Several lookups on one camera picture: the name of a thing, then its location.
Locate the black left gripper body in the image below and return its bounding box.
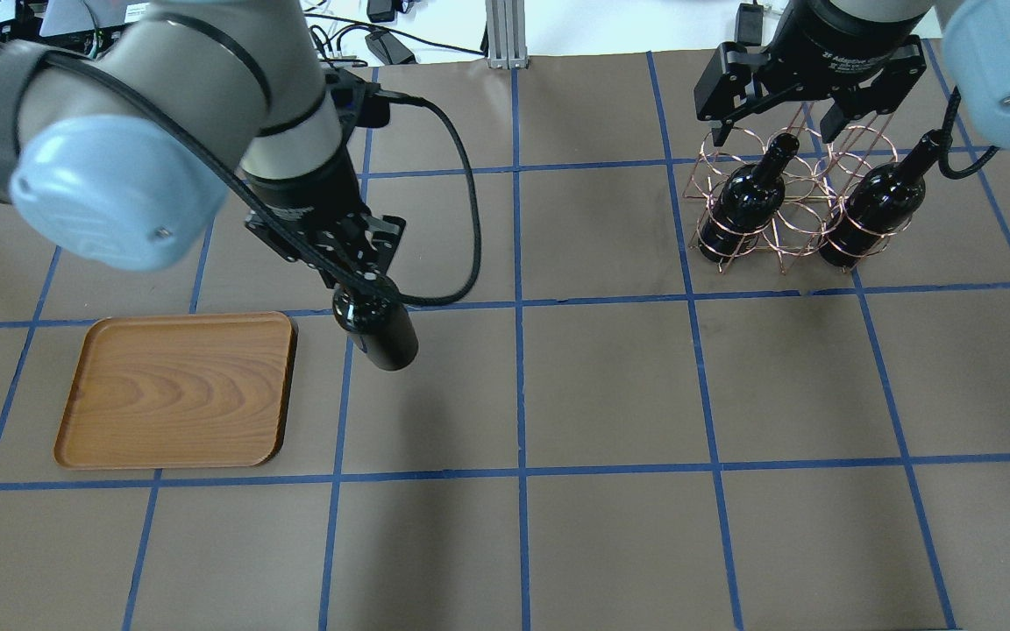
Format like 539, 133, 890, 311
244, 157, 406, 294

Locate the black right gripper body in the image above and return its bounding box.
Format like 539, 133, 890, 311
694, 1, 928, 128

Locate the dark wine bottle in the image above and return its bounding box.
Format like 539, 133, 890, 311
697, 132, 800, 264
332, 284, 418, 372
818, 129, 949, 269

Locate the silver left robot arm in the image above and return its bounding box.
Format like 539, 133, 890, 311
0, 1, 388, 295

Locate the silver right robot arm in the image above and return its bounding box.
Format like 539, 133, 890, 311
693, 1, 1010, 149

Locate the wooden tray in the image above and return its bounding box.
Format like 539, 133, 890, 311
53, 312, 297, 471

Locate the black power adapter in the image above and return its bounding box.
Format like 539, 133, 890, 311
734, 1, 765, 47

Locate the black power brick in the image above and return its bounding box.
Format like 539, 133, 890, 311
364, 31, 417, 67

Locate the copper wire bottle basket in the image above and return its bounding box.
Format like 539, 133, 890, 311
681, 103, 906, 274

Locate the aluminium frame post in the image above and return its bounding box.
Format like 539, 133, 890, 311
485, 0, 530, 69

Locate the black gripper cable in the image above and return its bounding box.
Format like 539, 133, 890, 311
0, 35, 483, 308

